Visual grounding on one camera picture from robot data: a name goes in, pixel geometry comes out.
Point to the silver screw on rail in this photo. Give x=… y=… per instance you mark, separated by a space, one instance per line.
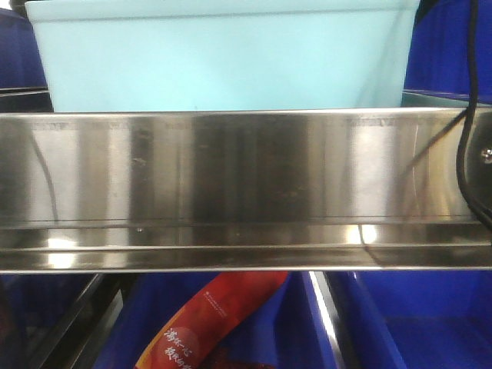
x=486 y=155

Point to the blue bin upper left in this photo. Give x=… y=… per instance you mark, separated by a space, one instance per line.
x=21 y=66

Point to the blue bin lower right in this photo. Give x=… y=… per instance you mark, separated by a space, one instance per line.
x=416 y=319

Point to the light blue plastic bin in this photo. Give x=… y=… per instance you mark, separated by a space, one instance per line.
x=104 y=56

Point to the red snack bag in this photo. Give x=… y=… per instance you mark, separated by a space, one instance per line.
x=209 y=316

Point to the blue bin lower middle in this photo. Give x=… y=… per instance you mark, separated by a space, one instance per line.
x=286 y=332

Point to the stainless steel shelf rail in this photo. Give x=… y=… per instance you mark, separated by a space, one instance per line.
x=345 y=189

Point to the blue bin upper right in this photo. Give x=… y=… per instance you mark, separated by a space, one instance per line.
x=438 y=54

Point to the steel shelf divider bar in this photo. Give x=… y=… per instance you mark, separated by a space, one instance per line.
x=333 y=325

